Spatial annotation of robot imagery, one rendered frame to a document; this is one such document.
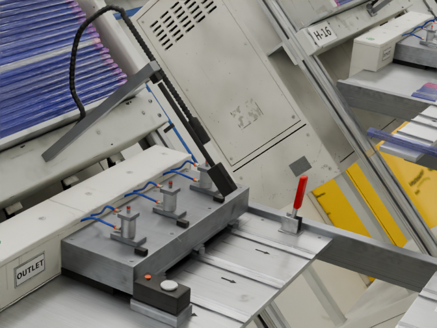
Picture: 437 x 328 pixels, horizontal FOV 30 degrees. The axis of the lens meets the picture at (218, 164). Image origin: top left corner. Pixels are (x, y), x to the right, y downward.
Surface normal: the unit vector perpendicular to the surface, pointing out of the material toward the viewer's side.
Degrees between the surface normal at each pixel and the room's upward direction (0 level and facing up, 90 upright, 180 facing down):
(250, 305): 43
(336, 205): 90
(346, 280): 90
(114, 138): 90
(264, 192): 90
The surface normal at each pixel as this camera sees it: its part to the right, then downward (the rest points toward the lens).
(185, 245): 0.85, 0.25
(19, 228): 0.05, -0.92
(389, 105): -0.52, 0.31
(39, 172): 0.66, -0.45
